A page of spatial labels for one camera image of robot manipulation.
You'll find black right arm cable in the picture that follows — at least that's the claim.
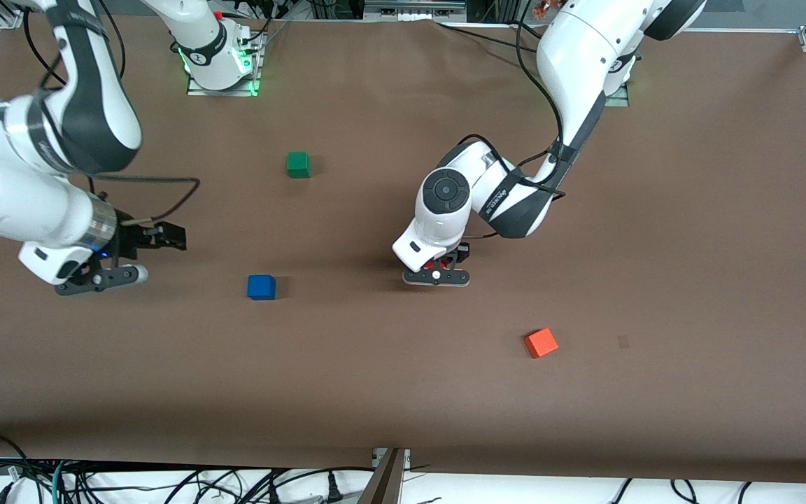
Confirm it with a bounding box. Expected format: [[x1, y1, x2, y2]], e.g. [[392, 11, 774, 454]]
[[22, 7, 201, 226]]

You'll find brown support beam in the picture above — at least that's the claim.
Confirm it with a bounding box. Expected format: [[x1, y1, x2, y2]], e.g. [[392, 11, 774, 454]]
[[357, 449, 405, 504]]

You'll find black base power cable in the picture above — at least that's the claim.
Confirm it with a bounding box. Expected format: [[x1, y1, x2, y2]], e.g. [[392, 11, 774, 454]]
[[437, 20, 540, 55]]

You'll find orange block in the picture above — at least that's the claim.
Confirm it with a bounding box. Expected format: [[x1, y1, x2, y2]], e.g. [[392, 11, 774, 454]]
[[523, 327, 560, 360]]

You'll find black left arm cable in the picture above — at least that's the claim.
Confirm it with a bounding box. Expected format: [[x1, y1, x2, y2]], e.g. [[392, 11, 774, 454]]
[[455, 20, 568, 242]]

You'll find silver metal bracket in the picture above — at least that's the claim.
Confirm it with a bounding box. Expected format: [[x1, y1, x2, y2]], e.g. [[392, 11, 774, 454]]
[[372, 447, 411, 471]]

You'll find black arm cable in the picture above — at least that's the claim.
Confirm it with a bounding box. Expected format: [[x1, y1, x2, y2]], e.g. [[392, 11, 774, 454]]
[[22, 7, 201, 226], [455, 20, 568, 242]]

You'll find brown table cover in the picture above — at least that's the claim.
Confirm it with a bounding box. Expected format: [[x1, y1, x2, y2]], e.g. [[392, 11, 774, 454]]
[[0, 14, 806, 485]]

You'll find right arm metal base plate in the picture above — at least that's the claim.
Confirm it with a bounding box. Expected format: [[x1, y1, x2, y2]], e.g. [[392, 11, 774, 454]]
[[187, 31, 264, 97]]

